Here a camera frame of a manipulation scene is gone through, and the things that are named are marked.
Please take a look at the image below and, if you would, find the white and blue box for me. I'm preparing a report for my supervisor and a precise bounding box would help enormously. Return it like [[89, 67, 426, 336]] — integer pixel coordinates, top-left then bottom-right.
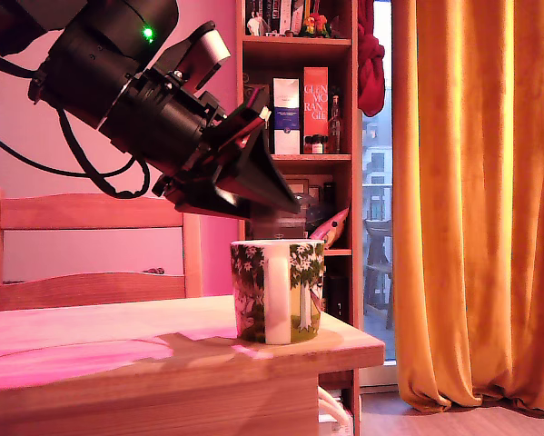
[[272, 77, 302, 155]]

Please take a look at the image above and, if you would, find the pink soft toy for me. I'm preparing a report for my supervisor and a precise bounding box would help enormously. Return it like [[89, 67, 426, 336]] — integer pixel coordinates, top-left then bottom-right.
[[308, 206, 351, 251]]

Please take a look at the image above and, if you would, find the clear glass bottle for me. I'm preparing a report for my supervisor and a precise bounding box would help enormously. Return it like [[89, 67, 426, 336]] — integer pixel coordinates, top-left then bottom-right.
[[328, 94, 344, 154]]

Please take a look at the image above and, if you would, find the dark swirl pattern box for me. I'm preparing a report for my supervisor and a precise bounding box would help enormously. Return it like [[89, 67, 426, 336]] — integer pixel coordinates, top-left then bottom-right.
[[243, 71, 272, 108]]

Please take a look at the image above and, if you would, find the tree print ceramic mug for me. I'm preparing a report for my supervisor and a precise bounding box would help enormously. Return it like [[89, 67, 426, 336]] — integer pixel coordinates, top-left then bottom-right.
[[229, 239, 327, 346]]

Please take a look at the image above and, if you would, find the tall red whisky box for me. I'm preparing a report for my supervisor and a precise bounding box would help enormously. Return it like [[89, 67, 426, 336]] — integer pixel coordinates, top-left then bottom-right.
[[303, 66, 331, 154]]

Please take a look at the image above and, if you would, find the wooden chair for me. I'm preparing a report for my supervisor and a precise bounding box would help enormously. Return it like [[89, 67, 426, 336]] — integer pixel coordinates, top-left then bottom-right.
[[0, 186, 204, 313]]

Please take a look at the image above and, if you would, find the white figurine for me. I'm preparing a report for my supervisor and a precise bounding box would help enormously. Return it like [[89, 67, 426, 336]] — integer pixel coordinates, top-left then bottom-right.
[[246, 11, 272, 37]]

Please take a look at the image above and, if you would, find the black box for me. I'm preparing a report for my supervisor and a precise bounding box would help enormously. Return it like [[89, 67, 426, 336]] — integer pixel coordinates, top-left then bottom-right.
[[326, 272, 351, 322]]

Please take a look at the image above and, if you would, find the tall wooden bookshelf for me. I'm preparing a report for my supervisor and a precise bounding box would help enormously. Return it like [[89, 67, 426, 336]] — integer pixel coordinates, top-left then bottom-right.
[[235, 0, 362, 423]]

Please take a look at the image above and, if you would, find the wooden balcony stool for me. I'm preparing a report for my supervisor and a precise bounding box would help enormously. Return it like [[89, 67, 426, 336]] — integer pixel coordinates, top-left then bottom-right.
[[364, 219, 395, 331]]

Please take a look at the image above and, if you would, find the red hanging cloth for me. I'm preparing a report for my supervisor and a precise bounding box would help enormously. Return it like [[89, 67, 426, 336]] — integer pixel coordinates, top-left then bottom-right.
[[356, 0, 386, 118]]

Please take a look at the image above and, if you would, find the colourful figurine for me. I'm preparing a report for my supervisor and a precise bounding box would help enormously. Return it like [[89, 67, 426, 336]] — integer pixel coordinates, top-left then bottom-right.
[[298, 12, 332, 39]]

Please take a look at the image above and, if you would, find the orange curtain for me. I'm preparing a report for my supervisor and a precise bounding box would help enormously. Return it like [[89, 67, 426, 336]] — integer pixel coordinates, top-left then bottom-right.
[[391, 0, 544, 417]]

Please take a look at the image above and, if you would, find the white power strip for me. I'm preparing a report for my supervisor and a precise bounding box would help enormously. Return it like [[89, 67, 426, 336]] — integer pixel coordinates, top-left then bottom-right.
[[319, 420, 357, 436]]

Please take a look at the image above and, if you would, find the wooden picture frame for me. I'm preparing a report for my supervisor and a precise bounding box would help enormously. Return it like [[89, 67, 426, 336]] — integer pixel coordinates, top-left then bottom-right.
[[282, 173, 335, 201]]

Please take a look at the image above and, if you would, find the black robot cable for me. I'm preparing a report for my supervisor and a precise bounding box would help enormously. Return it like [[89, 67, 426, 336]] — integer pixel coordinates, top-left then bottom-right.
[[56, 106, 153, 200], [0, 52, 44, 78], [0, 126, 139, 179]]

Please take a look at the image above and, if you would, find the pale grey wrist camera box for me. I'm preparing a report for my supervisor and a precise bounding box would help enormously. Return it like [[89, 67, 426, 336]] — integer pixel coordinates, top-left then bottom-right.
[[155, 20, 232, 92]]

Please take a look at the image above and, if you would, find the white cable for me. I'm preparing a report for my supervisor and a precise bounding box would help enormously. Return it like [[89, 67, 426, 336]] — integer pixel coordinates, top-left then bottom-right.
[[317, 385, 352, 426]]

